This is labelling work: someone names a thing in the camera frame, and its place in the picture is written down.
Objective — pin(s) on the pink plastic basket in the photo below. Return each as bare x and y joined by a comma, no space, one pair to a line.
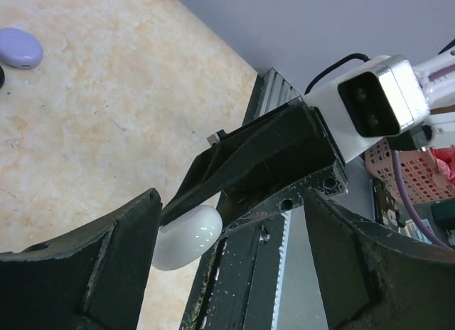
428,175

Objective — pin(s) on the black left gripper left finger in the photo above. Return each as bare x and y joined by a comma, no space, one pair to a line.
92,277

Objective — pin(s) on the black earbud charging case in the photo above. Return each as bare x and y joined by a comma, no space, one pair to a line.
2,77

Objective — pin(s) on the purple earbud charging case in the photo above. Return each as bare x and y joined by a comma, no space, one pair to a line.
20,49

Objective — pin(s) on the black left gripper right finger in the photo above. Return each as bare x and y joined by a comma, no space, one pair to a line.
371,277

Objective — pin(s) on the white slotted cable duct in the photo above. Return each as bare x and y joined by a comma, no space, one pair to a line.
281,268

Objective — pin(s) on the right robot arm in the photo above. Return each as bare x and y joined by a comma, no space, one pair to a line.
436,78

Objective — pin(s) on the white earbud charging case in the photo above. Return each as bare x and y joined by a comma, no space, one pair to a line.
188,237

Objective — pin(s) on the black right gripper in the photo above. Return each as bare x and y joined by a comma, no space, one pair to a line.
263,168

